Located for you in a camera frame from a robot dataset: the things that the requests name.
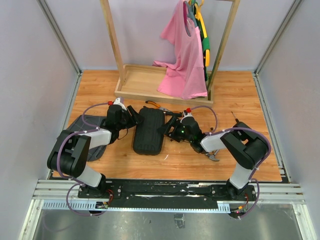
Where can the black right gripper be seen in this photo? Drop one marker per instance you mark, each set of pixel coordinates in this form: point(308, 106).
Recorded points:
point(175, 122)

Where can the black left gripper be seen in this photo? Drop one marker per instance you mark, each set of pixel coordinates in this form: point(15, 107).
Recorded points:
point(138, 119)

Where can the orange black pliers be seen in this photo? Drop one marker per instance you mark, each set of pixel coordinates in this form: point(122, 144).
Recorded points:
point(156, 105)

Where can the black plastic tool case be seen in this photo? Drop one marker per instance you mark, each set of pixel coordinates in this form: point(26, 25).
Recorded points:
point(147, 140)

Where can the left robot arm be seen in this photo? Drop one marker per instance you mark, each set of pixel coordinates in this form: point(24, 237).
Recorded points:
point(70, 152)

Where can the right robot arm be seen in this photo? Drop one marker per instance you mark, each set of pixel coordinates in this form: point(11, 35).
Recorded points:
point(248, 147)

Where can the wooden clothes rack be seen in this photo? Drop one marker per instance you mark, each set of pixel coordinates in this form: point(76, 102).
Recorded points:
point(141, 81)

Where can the claw hammer black grip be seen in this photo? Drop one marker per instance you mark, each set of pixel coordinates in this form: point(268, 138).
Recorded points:
point(213, 156)

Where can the pink t-shirt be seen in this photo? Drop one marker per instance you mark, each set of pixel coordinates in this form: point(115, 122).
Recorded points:
point(185, 78)

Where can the dark grey folded cloth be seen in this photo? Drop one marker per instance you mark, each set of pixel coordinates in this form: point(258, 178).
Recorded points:
point(78, 125)

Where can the small orange black screwdriver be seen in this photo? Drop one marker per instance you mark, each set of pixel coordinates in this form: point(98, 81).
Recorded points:
point(236, 119)

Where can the green yellow hangers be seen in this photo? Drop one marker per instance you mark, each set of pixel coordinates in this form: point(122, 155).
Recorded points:
point(205, 41)

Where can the grey cable duct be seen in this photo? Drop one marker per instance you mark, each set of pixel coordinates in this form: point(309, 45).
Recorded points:
point(90, 205)

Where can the left aluminium frame post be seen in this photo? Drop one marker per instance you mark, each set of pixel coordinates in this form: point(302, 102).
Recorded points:
point(44, 6)

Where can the aluminium frame post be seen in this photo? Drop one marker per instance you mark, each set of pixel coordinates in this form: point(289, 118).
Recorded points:
point(44, 6)
point(278, 34)

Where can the right aluminium frame post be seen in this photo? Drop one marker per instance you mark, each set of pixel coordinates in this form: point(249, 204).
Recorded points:
point(278, 34)

